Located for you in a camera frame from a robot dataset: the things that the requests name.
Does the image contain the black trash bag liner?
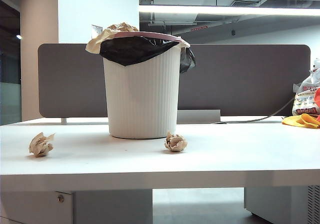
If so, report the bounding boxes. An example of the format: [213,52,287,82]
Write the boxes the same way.
[99,35,197,74]

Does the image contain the grey power cable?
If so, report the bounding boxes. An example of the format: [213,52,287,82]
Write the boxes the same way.
[214,95,298,124]

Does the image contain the ceiling air vent grille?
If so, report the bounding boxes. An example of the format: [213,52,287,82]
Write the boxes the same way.
[231,0,265,7]

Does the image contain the white drawer cabinet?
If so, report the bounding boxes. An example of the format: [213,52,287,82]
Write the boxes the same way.
[0,190,74,224]

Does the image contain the large tan paper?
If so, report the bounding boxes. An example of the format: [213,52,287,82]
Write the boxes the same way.
[85,22,140,55]

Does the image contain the paper ball with flap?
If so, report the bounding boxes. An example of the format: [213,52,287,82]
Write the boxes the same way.
[28,131,56,158]

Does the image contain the round brown paper ball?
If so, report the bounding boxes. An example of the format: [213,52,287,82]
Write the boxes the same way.
[163,131,189,153]

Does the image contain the grey cable tray flap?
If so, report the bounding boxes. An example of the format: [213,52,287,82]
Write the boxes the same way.
[176,109,222,125]

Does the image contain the yellow cloth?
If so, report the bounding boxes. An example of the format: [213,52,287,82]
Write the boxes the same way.
[281,113,320,130]

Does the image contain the white vented cabinet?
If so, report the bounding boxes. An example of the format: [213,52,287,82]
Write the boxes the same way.
[243,185,320,224]

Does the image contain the white wall sign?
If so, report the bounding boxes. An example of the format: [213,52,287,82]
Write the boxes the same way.
[91,24,104,39]

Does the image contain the long ceiling light strip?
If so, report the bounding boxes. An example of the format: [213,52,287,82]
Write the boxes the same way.
[138,4,320,17]

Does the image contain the pink ribbed trash bin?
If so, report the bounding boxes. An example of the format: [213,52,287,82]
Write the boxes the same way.
[99,31,191,47]

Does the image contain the white ribbed trash can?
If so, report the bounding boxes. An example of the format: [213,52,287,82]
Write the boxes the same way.
[102,45,182,140]

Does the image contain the printed clear plastic bag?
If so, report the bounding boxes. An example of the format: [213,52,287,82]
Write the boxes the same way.
[291,57,320,117]

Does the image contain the grey-brown desk partition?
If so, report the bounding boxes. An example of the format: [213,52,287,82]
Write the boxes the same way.
[37,43,312,119]

